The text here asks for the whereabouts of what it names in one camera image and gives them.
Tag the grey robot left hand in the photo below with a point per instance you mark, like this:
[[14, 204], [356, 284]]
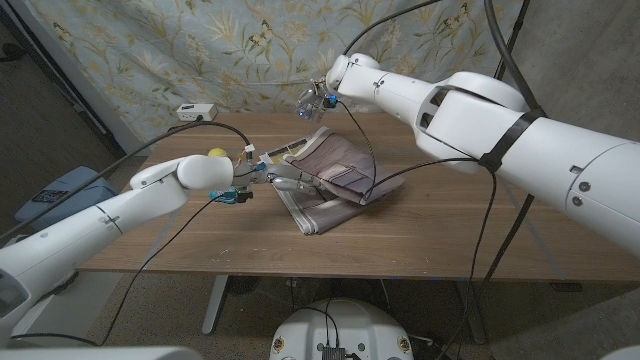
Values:
[[285, 179]]

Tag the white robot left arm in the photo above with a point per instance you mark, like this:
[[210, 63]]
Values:
[[100, 225]]

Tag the floral print backdrop cloth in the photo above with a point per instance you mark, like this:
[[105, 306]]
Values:
[[250, 60]]

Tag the small black torso box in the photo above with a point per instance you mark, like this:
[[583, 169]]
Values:
[[333, 353]]

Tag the white power strip box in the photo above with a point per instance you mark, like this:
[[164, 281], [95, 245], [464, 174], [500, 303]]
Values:
[[192, 111]]

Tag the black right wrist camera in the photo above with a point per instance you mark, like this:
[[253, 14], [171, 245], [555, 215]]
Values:
[[329, 102]]

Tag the white robot torso base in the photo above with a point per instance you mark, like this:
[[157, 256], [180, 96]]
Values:
[[375, 325]]

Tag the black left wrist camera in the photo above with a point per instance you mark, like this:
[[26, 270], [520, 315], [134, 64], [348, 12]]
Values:
[[240, 196]]

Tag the sofa print cloth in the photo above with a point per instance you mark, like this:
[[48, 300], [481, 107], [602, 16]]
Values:
[[340, 165]]

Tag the white robot chest cover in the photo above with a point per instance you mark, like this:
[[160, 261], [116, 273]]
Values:
[[100, 354]]

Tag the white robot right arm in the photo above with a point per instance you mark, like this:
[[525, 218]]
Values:
[[590, 165]]

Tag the yellow tennis ball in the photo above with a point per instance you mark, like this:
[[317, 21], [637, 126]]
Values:
[[217, 152]]

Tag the white table leg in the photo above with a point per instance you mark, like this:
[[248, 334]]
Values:
[[477, 327], [215, 305]]

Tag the black backdrop stand pole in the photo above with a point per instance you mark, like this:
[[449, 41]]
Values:
[[515, 31]]

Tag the blue-grey padded stool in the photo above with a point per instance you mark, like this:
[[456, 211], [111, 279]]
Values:
[[75, 200]]

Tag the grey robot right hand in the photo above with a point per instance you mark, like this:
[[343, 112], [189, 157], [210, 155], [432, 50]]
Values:
[[315, 100]]

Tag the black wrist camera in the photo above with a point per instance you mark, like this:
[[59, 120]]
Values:
[[329, 102], [240, 196]]

